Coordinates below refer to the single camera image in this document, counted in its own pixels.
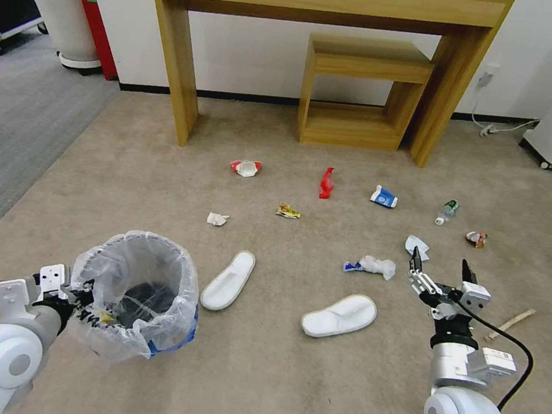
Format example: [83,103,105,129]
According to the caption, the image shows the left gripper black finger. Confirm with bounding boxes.
[68,279,98,308]

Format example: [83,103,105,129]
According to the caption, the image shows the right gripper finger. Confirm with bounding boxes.
[448,257,481,303]
[405,245,450,302]

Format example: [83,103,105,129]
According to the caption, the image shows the clear plastic bin liner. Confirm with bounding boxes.
[64,224,207,369]

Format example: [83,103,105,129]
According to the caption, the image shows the dark trash bin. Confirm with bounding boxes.
[110,234,205,362]

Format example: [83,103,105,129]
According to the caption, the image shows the pale blue paper scrap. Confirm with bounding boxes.
[403,235,434,264]

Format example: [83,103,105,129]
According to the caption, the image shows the white bag with blue wrapper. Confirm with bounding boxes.
[341,252,398,282]

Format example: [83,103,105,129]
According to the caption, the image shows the wooden stick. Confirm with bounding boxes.
[485,304,538,347]

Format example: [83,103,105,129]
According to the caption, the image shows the green label plastic bottle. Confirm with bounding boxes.
[433,198,460,228]

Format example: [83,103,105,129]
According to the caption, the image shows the blue white paper cup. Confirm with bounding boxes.
[368,183,400,210]

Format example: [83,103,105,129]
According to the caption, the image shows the white slipper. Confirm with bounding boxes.
[198,246,258,315]
[299,288,379,344]

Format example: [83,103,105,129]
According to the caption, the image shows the red plastic wrapper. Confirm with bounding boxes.
[317,166,338,201]

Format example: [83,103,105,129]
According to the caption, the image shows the yellow snack wrapper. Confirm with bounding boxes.
[275,201,303,220]

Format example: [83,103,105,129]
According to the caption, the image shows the crushed red white cup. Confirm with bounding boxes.
[228,157,265,181]

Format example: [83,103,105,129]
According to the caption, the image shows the small wooden stool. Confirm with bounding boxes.
[295,31,439,157]

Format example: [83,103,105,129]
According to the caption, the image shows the wheeled pot stand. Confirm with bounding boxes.
[54,51,106,79]

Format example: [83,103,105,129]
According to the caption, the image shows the white plant pot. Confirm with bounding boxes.
[24,0,107,63]

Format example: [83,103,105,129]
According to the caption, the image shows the left pale wrist camera box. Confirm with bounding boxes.
[37,262,75,297]

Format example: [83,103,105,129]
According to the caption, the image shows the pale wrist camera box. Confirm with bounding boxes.
[458,281,492,312]
[37,262,75,297]

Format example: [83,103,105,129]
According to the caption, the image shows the right pale wrist camera box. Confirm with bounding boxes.
[458,281,492,312]

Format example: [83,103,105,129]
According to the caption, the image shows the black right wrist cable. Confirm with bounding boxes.
[436,288,541,414]

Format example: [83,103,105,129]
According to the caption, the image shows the white power cable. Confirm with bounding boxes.
[468,87,545,144]

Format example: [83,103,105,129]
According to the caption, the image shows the white wall plug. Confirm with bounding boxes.
[476,62,501,94]

